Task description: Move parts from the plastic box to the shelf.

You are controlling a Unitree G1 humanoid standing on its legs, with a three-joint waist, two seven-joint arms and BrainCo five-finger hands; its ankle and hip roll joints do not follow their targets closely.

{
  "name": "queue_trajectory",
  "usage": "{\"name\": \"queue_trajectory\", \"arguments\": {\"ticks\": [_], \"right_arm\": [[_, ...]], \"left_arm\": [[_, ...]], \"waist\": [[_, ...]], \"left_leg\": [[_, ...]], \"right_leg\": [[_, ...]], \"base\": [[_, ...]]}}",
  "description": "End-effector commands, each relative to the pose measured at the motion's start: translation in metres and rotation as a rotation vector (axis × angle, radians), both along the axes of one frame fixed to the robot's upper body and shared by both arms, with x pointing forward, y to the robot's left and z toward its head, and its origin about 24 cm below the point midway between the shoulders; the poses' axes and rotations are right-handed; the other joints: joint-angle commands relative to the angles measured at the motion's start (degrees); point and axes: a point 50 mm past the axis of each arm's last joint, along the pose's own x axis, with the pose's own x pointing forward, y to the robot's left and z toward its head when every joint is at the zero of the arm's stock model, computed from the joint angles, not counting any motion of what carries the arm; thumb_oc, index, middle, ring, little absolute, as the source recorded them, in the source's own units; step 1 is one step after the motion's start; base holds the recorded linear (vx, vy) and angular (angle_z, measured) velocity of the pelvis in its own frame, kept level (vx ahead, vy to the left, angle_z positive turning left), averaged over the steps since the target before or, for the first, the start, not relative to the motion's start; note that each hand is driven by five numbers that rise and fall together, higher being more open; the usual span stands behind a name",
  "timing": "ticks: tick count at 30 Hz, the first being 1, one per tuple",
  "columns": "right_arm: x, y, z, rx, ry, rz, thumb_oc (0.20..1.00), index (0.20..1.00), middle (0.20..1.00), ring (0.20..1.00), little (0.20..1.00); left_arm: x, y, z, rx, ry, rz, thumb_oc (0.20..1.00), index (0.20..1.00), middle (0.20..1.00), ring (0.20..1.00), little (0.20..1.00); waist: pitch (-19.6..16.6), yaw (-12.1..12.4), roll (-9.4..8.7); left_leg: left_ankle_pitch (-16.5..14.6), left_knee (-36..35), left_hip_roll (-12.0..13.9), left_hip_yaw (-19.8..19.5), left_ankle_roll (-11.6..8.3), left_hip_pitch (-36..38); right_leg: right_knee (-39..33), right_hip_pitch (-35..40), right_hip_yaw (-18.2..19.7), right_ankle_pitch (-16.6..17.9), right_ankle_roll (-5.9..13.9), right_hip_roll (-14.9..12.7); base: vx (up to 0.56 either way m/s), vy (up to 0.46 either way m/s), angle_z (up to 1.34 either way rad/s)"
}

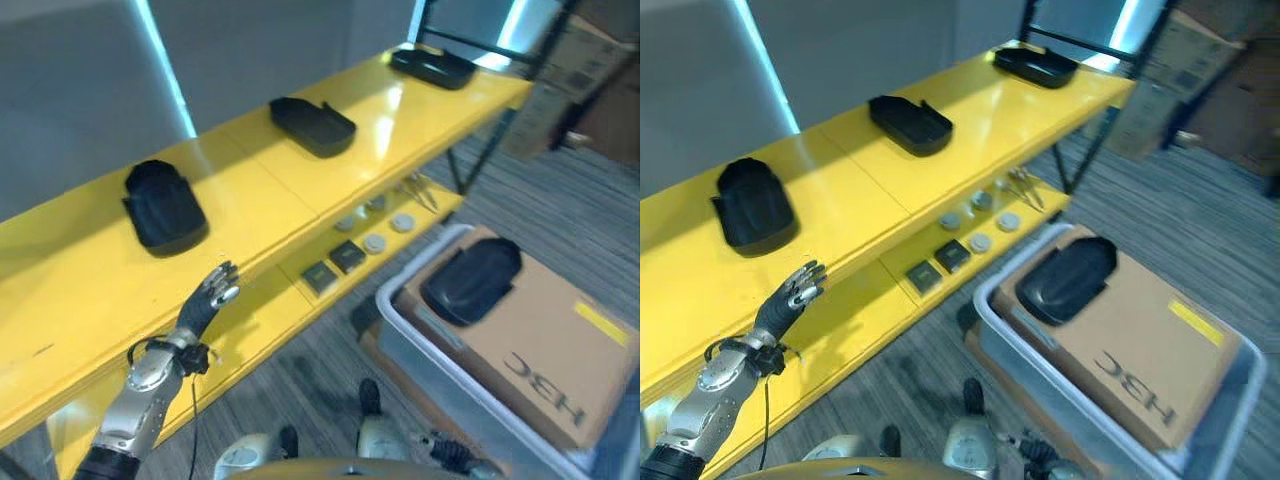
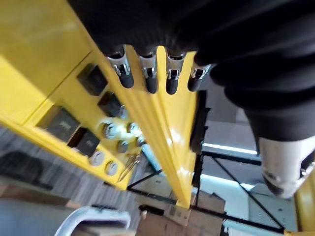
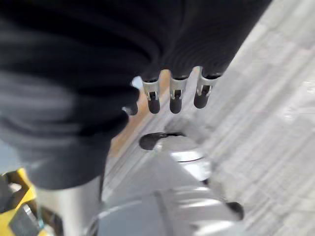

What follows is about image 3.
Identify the silver robot leg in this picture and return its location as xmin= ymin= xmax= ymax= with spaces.
xmin=91 ymin=134 xmax=245 ymax=236

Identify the yellow shelf frame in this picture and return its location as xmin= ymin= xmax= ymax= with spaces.
xmin=0 ymin=168 xmax=48 ymax=236

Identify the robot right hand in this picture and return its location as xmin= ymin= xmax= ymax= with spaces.
xmin=0 ymin=0 xmax=273 ymax=236

